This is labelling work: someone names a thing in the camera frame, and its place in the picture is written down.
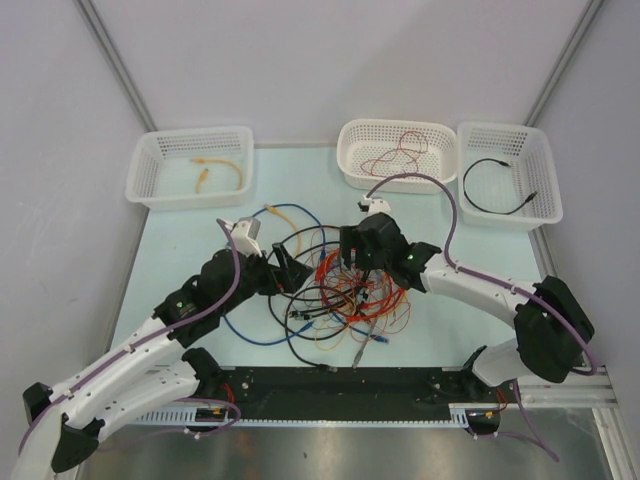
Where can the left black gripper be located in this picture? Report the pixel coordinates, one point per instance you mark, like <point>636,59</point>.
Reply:
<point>296,274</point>

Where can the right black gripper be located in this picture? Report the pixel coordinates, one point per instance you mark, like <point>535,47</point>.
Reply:
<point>350,239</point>

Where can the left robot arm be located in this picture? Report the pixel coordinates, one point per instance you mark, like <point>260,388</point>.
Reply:
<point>156,365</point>

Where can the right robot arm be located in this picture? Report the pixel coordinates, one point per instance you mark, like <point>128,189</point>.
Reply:
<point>551,329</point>

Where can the middle white plastic basket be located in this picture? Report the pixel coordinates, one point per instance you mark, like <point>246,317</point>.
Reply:
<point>369,150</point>

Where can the white plastic basket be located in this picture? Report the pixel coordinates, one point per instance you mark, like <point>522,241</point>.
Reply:
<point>192,168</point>
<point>506,177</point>
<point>369,150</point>

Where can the left white plastic basket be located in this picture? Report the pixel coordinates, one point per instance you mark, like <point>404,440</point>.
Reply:
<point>192,168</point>

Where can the right white plastic basket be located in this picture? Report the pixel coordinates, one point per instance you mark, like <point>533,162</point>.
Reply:
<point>506,177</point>

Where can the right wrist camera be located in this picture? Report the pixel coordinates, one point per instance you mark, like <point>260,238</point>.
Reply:
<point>373,205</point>

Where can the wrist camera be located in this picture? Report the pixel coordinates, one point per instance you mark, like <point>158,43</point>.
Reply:
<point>373,205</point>
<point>244,233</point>

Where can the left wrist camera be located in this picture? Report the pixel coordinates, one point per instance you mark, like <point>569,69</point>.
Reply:
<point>244,233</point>

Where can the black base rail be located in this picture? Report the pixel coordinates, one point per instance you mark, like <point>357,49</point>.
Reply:
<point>364,395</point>

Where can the white slotted cable duct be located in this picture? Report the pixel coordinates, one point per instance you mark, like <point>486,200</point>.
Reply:
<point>193,417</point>

